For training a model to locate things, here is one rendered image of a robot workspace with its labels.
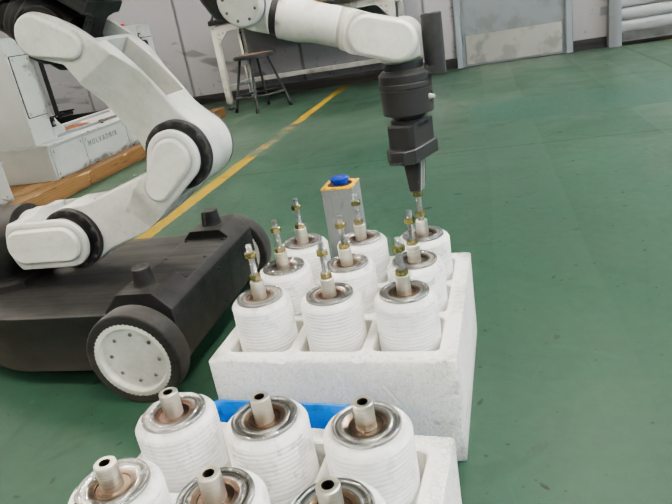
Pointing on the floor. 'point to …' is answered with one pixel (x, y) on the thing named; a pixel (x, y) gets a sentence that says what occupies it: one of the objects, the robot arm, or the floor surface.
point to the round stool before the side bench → (254, 79)
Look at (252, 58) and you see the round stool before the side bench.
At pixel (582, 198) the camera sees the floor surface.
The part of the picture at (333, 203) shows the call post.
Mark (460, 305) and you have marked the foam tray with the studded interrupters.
